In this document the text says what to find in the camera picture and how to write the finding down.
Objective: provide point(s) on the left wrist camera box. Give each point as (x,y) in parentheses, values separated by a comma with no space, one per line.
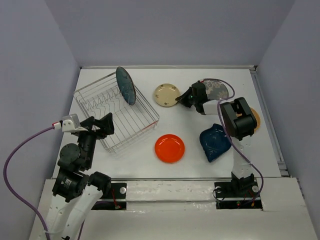
(70,123)

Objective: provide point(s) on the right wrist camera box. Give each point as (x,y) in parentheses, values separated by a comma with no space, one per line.
(201,81)

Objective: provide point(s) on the woven bamboo plate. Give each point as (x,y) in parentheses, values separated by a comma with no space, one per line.
(243,127)

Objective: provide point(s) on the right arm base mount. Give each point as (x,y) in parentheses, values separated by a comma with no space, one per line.
(227,198)

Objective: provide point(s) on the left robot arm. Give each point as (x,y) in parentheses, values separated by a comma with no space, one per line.
(74,193)

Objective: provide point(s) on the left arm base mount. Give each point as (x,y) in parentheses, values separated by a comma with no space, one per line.
(114,200)

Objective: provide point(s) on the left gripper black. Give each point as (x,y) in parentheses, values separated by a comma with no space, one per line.
(106,122)

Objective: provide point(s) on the wire dish rack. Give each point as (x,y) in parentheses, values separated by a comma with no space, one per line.
(130,122)

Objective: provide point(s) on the cream patterned small plate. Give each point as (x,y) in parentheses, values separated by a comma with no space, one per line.
(165,95)

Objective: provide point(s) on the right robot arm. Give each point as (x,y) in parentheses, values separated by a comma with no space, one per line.
(242,172)

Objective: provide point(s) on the orange plate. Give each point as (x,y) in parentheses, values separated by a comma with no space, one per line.
(169,148)

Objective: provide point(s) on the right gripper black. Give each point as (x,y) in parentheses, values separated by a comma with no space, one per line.
(183,98)

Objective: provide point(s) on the teal glazed plate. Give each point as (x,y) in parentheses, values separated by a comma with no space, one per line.
(126,85)

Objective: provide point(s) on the dark blue leaf dish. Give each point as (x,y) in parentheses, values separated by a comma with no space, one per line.
(214,142)

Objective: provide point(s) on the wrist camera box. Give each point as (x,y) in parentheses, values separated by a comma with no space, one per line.
(201,81)
(70,123)

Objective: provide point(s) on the grey deer plate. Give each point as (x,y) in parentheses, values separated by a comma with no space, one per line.
(215,89)

